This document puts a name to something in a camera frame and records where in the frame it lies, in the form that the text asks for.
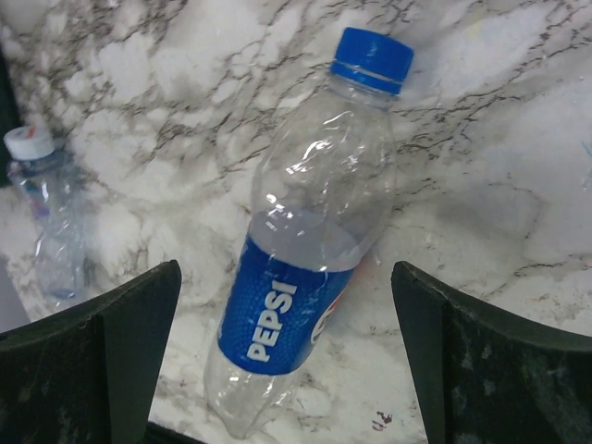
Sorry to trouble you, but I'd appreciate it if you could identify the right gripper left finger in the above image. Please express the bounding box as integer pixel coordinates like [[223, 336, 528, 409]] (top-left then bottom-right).
[[1, 260, 181, 443]]

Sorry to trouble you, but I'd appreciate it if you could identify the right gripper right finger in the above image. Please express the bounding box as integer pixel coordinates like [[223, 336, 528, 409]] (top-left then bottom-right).
[[391, 262, 591, 443]]

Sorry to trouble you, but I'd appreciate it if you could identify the Pepsi bottle edge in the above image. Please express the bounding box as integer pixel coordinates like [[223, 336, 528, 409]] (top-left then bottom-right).
[[203, 27, 414, 439]]

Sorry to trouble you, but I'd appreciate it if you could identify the purple label water bottle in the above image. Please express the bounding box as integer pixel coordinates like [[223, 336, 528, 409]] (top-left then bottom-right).
[[4, 125, 87, 310]]

